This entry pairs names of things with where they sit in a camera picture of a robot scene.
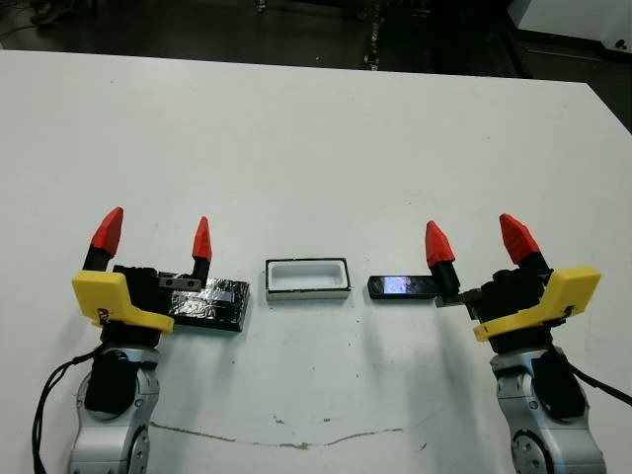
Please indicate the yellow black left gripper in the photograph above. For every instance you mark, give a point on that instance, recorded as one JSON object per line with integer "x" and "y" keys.
{"x": 118, "y": 301}

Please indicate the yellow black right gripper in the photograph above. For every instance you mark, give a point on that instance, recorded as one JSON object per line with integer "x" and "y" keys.
{"x": 538, "y": 306}

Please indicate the slim black camera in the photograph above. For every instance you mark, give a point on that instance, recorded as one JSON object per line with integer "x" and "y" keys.
{"x": 395, "y": 286}

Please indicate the black camera box lid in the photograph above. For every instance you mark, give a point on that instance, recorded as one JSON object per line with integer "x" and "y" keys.
{"x": 222, "y": 306}

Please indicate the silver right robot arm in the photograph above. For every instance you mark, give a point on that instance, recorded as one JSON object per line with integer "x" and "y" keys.
{"x": 543, "y": 434}

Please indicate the dark metal stand pole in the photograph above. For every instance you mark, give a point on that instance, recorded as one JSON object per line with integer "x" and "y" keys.
{"x": 373, "y": 39}

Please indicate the white cabinet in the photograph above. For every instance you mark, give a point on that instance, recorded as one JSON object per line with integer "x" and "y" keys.
{"x": 568, "y": 17}

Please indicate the white camera box base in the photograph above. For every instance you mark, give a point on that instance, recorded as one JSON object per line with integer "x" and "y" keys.
{"x": 306, "y": 295}

